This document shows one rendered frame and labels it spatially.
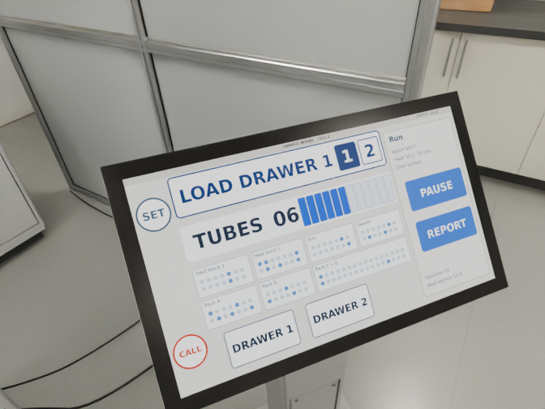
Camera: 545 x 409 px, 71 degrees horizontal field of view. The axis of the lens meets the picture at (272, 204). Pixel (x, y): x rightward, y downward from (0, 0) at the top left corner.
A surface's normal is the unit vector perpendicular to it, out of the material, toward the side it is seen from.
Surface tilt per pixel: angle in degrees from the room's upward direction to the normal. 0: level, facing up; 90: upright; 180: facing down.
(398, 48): 90
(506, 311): 0
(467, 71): 90
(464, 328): 0
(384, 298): 50
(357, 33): 90
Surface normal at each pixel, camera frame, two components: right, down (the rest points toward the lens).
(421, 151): 0.25, -0.06
